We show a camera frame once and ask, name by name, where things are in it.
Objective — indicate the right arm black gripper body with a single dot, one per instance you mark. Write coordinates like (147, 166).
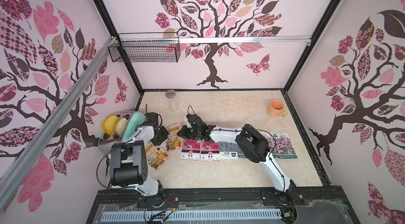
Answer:
(192, 130)

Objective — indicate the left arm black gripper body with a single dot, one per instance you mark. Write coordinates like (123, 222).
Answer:
(161, 136)

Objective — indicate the orange illustrated packet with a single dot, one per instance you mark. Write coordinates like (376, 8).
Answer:
(174, 142)
(156, 156)

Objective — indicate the pink rose packet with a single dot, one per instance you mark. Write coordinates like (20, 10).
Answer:
(191, 150)
(209, 152)

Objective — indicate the lavender seed packet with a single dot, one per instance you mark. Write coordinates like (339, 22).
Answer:
(240, 153)
(228, 151)

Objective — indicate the pink cosmos seed packet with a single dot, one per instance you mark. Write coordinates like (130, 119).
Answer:
(271, 142)

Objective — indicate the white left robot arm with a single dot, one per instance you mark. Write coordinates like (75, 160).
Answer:
(128, 159)

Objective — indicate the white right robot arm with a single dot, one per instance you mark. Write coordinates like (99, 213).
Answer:
(253, 144)

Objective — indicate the orange illustrated packet by toaster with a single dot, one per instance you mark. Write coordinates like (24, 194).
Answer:
(156, 156)

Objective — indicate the clear glass jar with grains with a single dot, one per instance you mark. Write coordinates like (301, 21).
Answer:
(173, 103)

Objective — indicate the beige toast slice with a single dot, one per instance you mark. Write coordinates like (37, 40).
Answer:
(121, 127)

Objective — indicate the orange ceramic mug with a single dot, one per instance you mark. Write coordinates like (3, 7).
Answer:
(276, 108)

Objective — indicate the black wire basket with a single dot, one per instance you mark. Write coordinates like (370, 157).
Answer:
(146, 47)

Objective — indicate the white slotted cable duct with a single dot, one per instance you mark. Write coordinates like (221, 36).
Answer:
(189, 215)

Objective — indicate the aluminium rail on wall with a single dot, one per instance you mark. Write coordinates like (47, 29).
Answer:
(28, 158)

